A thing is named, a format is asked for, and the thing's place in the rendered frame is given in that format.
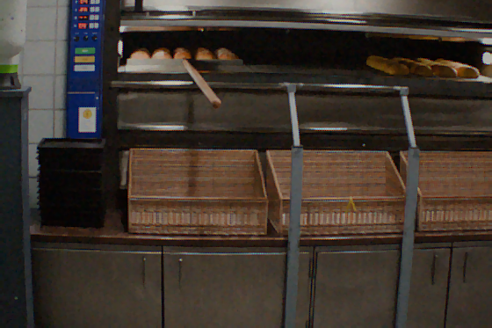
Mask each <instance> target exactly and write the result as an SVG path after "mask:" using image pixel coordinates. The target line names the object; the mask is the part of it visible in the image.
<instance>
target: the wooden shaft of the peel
mask: <svg viewBox="0 0 492 328"><path fill-rule="evenodd" d="M183 64H184V66H185V67H186V69H187V70H188V72H189V73H190V75H191V76H192V78H193V79H194V81H195V82H196V84H197V85H198V87H199V88H200V89H201V90H202V92H203V93H204V95H205V97H206V99H207V100H208V102H209V103H210V105H211V106H212V108H213V109H220V108H221V101H220V100H219V99H218V97H216V95H215V94H214V93H213V91H212V90H211V89H210V87H209V86H208V85H207V84H206V82H205V81H204V80H203V78H202V77H201V76H200V74H199V73H198V72H197V70H196V69H195V68H194V67H193V66H192V65H191V63H190V62H189V61H188V60H187V59H184V60H183Z"/></svg>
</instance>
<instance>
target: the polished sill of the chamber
mask: <svg viewBox="0 0 492 328"><path fill-rule="evenodd" d="M197 72H198V73H199V74H200V76H201V77H202V78H203V80H204V81H236V82H292V83H304V84H358V85H400V86H401V87H409V88H441V89H454V90H484V91H492V81H465V80H463V79H429V78H416V77H368V76H357V75H316V74H309V73H264V72H209V71H197ZM119 80H125V81H172V80H179V81H194V79H193V78H192V76H191V75H190V73H189V72H188V71H168V72H157V71H122V72H119V73H118V80H117V81H119Z"/></svg>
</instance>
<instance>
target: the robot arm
mask: <svg viewBox="0 0 492 328"><path fill-rule="evenodd" d="M26 10H27V0H0V90H17V89H20V88H21V83H20V81H19V78H18V65H19V55H20V52H21V50H22V48H23V46H24V45H25V15H26ZM134 11H143V0H134Z"/></svg>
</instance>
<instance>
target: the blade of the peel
mask: <svg viewBox="0 0 492 328"><path fill-rule="evenodd" d="M189 62H190V63H191V65H242V60H227V59H189ZM127 64H139V65H167V64H181V59H176V58H168V59H131V58H127Z"/></svg>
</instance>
